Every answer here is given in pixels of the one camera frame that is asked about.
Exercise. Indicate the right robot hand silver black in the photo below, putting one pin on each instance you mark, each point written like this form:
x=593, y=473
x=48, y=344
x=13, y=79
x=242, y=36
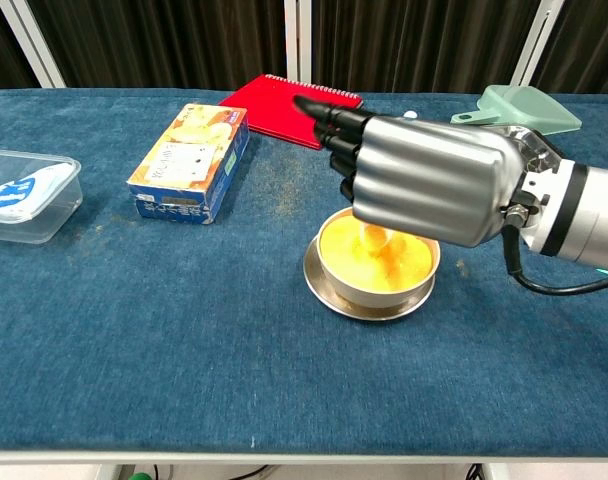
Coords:
x=434, y=180

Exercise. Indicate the yellow bowl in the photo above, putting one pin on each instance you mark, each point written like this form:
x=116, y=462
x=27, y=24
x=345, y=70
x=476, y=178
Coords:
x=379, y=295

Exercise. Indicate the round silver metal saucer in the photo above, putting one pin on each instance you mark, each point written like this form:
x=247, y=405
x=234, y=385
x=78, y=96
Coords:
x=334, y=305

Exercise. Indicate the green plastic bowl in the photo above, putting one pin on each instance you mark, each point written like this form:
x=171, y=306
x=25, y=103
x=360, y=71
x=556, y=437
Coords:
x=141, y=476

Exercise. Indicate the green plastic scoop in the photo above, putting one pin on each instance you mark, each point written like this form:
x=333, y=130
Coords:
x=534, y=107

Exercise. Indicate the red spiral notebook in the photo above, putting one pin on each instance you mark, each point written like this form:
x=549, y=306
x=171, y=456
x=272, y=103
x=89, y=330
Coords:
x=274, y=107

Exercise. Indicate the orange blue snack box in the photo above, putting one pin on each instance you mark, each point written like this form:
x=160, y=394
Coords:
x=184, y=165

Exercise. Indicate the blue fabric table mat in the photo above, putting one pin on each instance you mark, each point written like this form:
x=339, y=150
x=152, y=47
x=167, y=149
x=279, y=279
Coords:
x=184, y=350

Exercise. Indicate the clear plastic container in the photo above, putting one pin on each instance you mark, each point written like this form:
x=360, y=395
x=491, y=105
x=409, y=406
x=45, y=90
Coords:
x=44, y=220

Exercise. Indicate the white blue packet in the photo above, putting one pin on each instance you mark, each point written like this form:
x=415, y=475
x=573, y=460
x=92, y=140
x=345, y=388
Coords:
x=19, y=192

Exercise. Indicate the white aluminium partition frame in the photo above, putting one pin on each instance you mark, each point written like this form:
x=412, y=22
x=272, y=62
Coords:
x=34, y=45
x=298, y=45
x=536, y=45

